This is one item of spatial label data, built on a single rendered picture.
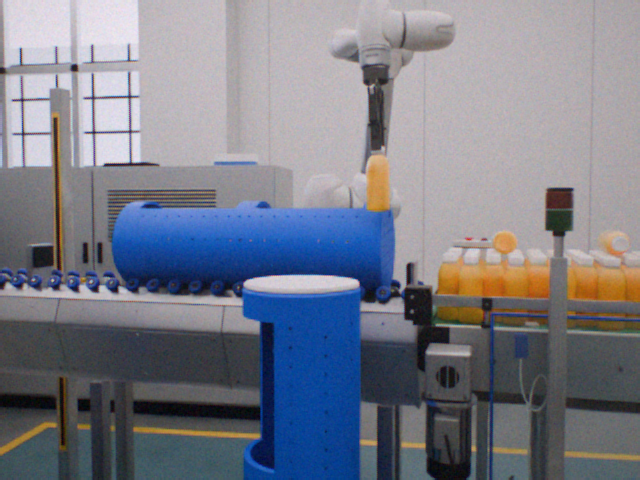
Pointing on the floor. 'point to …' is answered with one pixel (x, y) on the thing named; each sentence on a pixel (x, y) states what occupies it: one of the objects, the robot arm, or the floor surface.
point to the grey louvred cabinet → (227, 404)
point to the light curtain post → (68, 406)
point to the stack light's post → (556, 368)
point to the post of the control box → (481, 440)
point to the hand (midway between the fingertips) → (377, 140)
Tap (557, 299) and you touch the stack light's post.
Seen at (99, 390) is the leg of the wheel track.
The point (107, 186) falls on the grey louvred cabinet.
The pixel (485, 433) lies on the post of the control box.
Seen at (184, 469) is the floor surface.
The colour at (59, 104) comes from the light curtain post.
